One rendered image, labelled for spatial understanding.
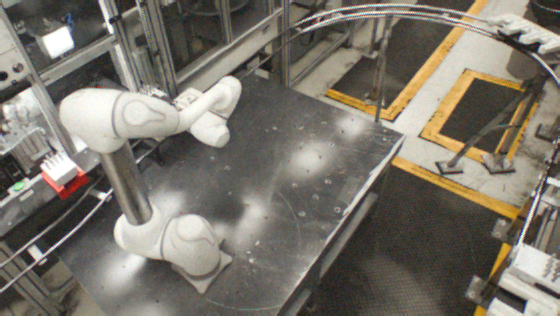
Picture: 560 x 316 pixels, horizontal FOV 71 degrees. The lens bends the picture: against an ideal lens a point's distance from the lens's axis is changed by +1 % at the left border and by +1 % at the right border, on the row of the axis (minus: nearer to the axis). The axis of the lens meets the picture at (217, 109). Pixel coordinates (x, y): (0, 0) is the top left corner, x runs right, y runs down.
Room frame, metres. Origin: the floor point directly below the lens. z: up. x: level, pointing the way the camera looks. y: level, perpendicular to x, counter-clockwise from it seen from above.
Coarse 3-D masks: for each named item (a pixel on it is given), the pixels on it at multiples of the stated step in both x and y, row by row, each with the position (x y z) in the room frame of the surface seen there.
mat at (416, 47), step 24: (432, 0) 3.70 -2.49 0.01; (456, 0) 3.62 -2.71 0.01; (480, 0) 3.54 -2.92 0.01; (408, 24) 3.31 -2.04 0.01; (432, 24) 3.24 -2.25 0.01; (408, 48) 2.91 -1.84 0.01; (432, 48) 2.85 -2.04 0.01; (360, 72) 2.67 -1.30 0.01; (384, 72) 2.61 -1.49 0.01; (408, 72) 2.56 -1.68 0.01; (432, 72) 2.52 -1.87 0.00; (336, 96) 2.41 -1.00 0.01; (360, 96) 2.36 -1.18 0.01; (384, 96) 2.31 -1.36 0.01; (408, 96) 2.27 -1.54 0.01
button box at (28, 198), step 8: (32, 184) 1.04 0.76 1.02; (16, 192) 1.00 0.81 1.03; (24, 192) 1.01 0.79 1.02; (32, 192) 1.02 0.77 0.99; (16, 200) 0.98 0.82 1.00; (24, 200) 1.00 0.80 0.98; (32, 200) 1.01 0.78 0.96; (40, 200) 1.03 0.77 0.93; (24, 208) 0.99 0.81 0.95; (32, 208) 1.00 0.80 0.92
